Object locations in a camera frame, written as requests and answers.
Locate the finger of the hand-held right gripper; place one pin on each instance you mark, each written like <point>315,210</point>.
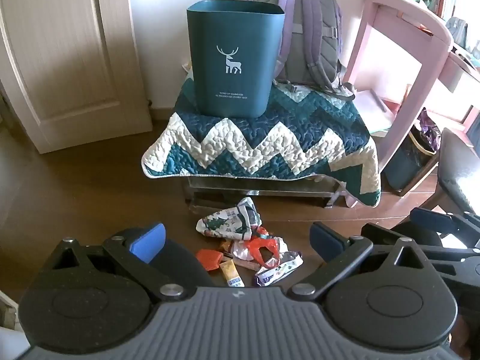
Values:
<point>378,232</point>
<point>435,219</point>

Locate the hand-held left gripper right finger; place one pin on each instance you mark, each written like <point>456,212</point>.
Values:
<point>326,240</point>

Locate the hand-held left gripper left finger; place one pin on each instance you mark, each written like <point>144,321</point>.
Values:
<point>148,240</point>

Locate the purple white wrapper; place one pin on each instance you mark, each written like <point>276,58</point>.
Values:
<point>277,268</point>

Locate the green white patterned wrapper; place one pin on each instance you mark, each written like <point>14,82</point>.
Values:
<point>225,223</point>

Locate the yellow packet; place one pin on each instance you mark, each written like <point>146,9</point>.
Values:
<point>228,270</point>

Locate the teal deer print trash bin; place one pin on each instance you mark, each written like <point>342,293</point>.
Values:
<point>232,45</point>

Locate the black chair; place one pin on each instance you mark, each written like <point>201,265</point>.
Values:
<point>459,168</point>

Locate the dark bin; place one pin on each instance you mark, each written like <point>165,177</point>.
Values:
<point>401,161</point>

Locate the low metal table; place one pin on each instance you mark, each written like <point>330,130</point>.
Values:
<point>262,189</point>

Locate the purple plastic bag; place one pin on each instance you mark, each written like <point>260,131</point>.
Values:
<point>429,129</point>

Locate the teal white zigzag quilted blanket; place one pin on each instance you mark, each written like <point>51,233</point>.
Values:
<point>262,138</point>

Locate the pink desk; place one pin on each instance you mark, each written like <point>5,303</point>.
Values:
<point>408,93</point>

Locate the purple grey backpack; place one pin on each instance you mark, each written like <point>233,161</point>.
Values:
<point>303,52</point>

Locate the white wooden door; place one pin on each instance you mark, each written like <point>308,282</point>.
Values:
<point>67,45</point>

